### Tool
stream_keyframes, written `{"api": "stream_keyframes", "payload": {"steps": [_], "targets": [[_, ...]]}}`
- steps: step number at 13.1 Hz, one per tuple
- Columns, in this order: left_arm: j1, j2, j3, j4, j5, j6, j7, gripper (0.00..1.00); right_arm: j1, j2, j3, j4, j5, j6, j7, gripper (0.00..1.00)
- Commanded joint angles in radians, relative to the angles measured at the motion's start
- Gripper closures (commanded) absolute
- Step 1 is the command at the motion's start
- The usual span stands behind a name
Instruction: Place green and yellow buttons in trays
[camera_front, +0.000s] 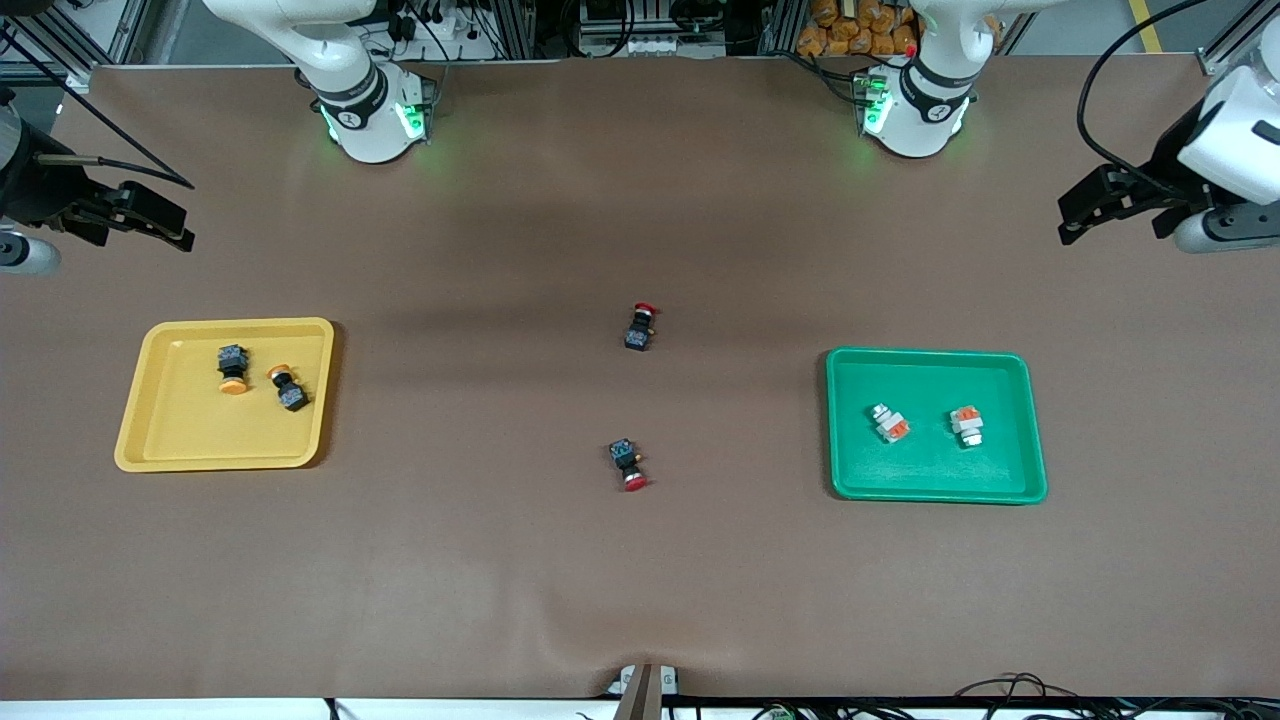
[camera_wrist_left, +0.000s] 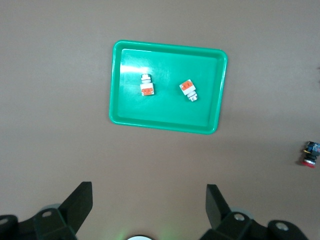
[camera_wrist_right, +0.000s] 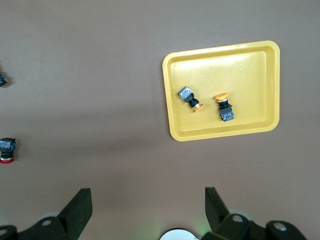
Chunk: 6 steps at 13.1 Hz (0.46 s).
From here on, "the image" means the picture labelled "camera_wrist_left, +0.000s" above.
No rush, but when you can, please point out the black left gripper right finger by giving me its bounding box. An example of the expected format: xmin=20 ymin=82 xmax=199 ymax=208
xmin=199 ymin=184 xmax=310 ymax=240

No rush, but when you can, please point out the brown table mat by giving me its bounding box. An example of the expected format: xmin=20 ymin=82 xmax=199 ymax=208
xmin=0 ymin=0 xmax=320 ymax=240

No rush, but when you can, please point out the green plastic tray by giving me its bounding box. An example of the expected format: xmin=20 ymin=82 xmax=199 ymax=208
xmin=108 ymin=39 xmax=228 ymax=135

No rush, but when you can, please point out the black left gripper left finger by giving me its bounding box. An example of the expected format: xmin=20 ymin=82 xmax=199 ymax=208
xmin=0 ymin=181 xmax=94 ymax=240

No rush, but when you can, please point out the white orange switch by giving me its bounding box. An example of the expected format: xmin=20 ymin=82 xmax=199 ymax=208
xmin=178 ymin=78 xmax=200 ymax=103
xmin=139 ymin=73 xmax=155 ymax=97

